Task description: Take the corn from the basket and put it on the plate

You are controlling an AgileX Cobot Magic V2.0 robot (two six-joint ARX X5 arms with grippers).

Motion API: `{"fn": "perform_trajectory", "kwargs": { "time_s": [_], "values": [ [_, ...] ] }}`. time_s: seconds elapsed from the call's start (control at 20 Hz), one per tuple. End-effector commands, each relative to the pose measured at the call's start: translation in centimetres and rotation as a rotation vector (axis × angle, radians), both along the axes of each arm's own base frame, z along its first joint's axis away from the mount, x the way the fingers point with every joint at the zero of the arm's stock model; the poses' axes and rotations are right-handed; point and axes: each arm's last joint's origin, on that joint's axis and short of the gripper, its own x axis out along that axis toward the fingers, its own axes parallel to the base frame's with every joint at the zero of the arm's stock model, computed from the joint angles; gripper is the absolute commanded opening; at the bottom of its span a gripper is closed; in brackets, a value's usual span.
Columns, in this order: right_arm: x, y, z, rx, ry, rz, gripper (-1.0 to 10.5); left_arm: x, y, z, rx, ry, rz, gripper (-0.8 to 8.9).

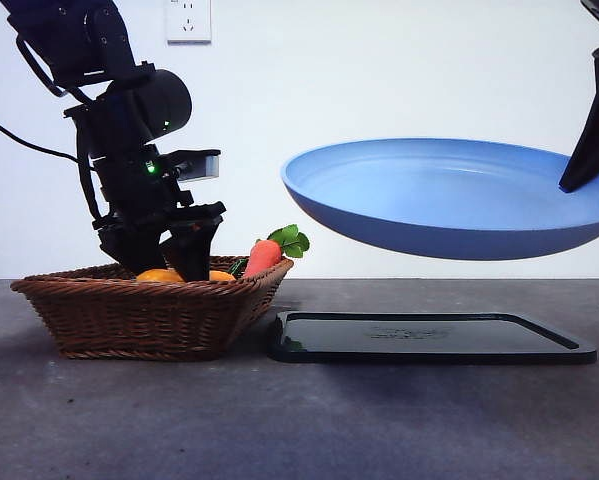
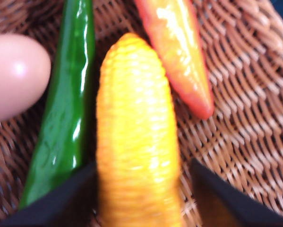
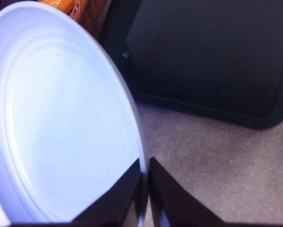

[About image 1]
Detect orange-yellow toy corn cob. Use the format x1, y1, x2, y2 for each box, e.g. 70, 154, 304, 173
135, 268, 238, 284

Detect blue round plate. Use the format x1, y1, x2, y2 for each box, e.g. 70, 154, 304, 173
280, 138, 599, 261

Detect brown wicker basket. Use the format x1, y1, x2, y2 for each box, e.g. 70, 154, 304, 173
9, 255, 295, 362

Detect orange toy carrot green leaves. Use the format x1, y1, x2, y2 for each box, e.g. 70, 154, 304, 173
242, 223, 311, 279

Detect black rectangular tray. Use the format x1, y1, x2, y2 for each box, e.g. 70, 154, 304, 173
268, 310, 598, 365

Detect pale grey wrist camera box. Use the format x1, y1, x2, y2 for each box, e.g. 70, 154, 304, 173
166, 148, 223, 182

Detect white wall socket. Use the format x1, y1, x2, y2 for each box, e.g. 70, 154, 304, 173
165, 0, 213, 46

